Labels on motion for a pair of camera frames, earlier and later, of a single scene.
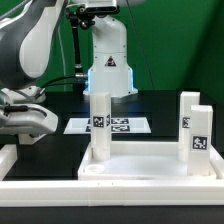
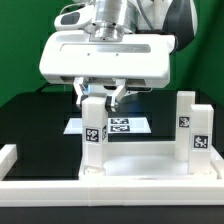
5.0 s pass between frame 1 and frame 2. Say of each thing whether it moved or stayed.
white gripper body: moved
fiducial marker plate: stayed
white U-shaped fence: stayed
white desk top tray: stayed
